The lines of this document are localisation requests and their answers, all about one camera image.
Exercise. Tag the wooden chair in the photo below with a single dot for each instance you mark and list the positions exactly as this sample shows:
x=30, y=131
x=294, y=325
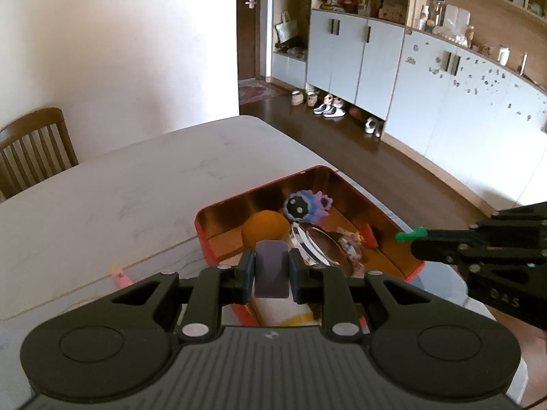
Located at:
x=34, y=149

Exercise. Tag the purple spiky toy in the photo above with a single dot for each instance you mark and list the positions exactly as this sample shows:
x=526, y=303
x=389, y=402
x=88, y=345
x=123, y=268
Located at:
x=307, y=208

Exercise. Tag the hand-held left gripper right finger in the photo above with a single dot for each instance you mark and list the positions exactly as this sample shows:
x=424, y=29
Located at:
x=295, y=276

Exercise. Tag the red tin box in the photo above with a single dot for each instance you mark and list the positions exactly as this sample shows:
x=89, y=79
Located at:
x=265, y=196

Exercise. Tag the dark wooden door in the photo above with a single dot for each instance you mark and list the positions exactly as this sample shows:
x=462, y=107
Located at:
x=254, y=42

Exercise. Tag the dark white sneaker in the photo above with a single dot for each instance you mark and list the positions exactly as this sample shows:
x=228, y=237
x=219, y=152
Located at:
x=321, y=108
x=333, y=112

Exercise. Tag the white tote bag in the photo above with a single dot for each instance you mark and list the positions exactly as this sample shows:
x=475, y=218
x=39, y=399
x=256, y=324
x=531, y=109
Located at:
x=287, y=30

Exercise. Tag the black white shoe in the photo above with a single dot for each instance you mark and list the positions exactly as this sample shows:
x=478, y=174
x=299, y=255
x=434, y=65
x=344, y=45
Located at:
x=372, y=126

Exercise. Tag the orange round disc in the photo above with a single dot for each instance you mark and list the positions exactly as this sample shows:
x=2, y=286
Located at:
x=265, y=226

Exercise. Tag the white plastic bottle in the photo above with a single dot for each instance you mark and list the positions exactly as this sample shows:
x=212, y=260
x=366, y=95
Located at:
x=424, y=18

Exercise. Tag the small green pin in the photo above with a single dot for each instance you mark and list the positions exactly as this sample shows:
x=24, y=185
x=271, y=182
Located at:
x=409, y=235

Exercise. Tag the patterned red rug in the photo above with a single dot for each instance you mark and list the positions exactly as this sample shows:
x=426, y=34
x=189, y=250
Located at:
x=258, y=92

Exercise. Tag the red plush toy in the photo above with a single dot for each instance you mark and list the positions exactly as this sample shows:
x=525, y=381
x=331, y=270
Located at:
x=350, y=1

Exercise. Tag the grey wall cabinet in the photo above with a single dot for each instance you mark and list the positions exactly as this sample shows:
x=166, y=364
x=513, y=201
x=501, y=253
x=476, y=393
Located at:
x=448, y=106

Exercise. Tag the clear plastic object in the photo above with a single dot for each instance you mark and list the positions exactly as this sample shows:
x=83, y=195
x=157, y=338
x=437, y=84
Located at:
x=320, y=247

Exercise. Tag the white cup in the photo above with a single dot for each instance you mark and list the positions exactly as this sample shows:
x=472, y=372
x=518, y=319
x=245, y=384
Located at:
x=504, y=55

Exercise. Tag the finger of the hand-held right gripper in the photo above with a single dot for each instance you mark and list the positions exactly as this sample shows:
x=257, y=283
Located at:
x=504, y=222
x=436, y=251

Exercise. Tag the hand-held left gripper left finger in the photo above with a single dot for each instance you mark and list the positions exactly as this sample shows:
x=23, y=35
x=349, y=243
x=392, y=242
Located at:
x=248, y=274

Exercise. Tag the pink clip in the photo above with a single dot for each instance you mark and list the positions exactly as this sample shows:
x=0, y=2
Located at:
x=123, y=276

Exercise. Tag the red fries carton toy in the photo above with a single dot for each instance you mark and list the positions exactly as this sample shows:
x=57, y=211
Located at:
x=367, y=235

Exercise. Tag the beige shoe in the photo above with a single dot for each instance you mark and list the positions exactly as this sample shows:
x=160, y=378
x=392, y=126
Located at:
x=297, y=98
x=311, y=99

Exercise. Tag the grey purple block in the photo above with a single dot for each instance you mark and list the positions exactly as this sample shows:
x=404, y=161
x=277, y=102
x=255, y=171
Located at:
x=271, y=269

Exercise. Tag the tall glass jar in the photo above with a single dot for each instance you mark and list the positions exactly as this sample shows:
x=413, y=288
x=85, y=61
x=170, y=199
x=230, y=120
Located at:
x=438, y=8

